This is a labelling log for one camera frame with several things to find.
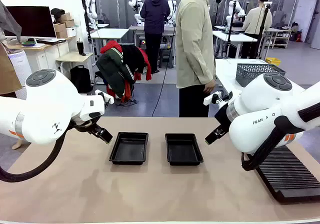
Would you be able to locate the green dish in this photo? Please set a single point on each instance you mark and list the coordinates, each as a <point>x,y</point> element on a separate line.
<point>28,43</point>

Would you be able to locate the black tumbler with straw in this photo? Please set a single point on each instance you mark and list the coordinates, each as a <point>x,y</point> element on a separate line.
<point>80,48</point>

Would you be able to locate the yellow bin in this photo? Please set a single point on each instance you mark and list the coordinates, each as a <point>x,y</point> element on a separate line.
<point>273,62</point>

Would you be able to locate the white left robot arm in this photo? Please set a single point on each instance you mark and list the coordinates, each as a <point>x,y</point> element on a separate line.
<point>50,96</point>

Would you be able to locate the black cap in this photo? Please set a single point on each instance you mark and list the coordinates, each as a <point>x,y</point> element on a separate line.
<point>57,12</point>

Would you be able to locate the person in beige shirt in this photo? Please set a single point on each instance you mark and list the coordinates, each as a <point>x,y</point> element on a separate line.
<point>190,34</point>

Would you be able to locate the pale door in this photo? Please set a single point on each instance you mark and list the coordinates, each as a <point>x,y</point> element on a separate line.
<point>306,14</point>

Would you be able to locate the grey mesh basket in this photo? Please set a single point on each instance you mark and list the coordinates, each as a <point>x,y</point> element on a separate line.
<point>250,74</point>

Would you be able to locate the person's right forearm beige sleeve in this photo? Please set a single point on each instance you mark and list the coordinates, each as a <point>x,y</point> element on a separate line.
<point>208,69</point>

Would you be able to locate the black slotted board rack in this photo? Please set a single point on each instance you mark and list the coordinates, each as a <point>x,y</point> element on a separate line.
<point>295,174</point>

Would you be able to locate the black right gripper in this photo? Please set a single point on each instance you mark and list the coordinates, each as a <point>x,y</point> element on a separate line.
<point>223,117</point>

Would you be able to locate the small beige side table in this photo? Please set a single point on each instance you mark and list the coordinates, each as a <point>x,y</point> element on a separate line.
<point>75,57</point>

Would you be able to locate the person in navy hoodie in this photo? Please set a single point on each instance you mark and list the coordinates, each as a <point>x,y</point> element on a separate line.
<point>155,14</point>

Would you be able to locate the person's right hand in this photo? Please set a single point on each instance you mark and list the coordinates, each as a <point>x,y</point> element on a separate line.
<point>209,87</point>

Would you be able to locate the black jacket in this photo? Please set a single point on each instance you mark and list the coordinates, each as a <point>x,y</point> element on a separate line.
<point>132,56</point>

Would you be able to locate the cardboard box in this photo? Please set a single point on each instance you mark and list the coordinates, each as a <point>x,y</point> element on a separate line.
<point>66,17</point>
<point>59,27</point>
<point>69,24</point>
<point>61,34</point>

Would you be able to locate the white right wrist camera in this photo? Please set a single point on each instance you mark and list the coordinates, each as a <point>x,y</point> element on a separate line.
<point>210,99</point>

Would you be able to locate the black ESD tray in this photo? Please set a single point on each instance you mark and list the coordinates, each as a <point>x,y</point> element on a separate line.
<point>183,150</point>
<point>128,149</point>

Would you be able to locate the person in cream sweater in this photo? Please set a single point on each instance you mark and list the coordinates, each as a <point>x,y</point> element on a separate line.
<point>255,19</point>

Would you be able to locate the white desk with wooden top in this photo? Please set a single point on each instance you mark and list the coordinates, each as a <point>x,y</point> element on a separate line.
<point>42,56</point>

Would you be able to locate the black backpack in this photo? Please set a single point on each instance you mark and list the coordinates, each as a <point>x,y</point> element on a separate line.
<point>80,80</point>

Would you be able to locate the red jacket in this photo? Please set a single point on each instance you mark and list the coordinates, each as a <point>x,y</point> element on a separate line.
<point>111,45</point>

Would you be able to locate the black keyboard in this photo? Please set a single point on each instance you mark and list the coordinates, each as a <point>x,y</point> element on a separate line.
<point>51,41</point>

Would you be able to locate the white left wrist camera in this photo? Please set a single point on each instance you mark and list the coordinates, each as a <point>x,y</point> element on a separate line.
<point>105,96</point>

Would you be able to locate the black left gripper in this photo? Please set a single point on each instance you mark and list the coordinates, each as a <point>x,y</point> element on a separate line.
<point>87,127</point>

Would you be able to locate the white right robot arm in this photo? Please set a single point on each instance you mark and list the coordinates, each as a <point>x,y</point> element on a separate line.
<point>260,96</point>

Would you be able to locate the black computer monitor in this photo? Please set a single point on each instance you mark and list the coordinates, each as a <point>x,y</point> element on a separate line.
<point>30,21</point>

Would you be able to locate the metal storage shelf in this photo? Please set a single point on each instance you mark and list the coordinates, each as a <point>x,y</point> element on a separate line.
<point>280,35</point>

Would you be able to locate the white air purifier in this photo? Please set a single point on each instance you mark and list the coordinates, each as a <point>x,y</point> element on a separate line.
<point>18,64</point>

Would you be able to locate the dark green puffer jacket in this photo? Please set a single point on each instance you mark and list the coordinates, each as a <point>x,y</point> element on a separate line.
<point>112,71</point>

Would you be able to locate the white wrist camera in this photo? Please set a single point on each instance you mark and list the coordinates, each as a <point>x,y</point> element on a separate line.
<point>105,96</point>
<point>210,99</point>

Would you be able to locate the white box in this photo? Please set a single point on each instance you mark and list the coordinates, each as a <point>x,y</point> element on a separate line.
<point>71,32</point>

